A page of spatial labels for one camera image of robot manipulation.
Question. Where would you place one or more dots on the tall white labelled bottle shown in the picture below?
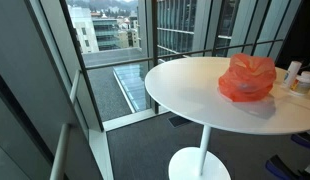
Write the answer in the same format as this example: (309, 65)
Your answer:
(292, 71)

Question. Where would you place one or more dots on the dark window mullion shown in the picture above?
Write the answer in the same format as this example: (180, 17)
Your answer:
(155, 50)
(82, 66)

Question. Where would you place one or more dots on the dark floor vent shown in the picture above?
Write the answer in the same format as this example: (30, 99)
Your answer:
(179, 120)

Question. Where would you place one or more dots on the short white-capped bottle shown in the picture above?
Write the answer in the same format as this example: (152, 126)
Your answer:
(301, 86)

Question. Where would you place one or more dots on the round white pedestal table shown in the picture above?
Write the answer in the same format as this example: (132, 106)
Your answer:
(188, 90)

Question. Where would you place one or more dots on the blue clamp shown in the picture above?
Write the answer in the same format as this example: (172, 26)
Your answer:
(278, 168)
(303, 141)

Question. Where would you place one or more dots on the white tubular handrail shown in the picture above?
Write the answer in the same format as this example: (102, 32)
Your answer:
(60, 153)

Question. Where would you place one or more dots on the grey window handrail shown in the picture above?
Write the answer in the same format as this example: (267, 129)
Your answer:
(195, 52)

